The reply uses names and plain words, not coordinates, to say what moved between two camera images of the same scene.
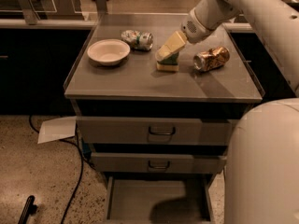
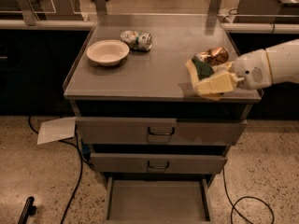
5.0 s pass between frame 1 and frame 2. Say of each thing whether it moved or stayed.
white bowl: stayed
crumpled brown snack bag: stayed
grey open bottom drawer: stayed
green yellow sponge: moved
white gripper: moved
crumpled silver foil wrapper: stayed
